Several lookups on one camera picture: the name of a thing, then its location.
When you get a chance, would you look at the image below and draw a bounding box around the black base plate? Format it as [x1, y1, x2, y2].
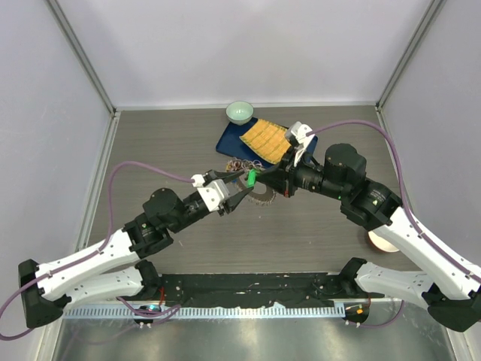
[116, 271, 384, 308]

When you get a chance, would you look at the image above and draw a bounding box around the yellow woven bamboo mat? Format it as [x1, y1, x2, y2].
[240, 119, 290, 164]

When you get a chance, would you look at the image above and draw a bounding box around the light green ceramic bowl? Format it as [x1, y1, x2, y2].
[225, 101, 254, 126]

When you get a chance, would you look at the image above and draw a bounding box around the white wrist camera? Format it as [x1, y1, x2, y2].
[285, 121, 314, 167]
[191, 174, 230, 212]

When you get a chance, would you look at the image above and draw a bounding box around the dark blue tray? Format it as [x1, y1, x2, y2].
[215, 117, 319, 166]

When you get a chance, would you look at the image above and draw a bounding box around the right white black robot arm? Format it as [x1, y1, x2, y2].
[256, 144, 480, 332]

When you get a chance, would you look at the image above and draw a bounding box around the green capped key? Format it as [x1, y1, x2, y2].
[247, 169, 257, 187]

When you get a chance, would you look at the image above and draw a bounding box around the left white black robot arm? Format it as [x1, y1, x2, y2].
[18, 170, 253, 329]

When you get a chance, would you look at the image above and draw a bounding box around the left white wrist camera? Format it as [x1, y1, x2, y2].
[191, 174, 230, 212]

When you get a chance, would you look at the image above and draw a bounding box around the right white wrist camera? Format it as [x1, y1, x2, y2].
[285, 121, 314, 167]

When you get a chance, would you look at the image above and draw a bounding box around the slotted white cable duct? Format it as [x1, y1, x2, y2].
[64, 302, 345, 320]

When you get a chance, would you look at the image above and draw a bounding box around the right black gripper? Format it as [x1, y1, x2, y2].
[257, 146, 348, 202]

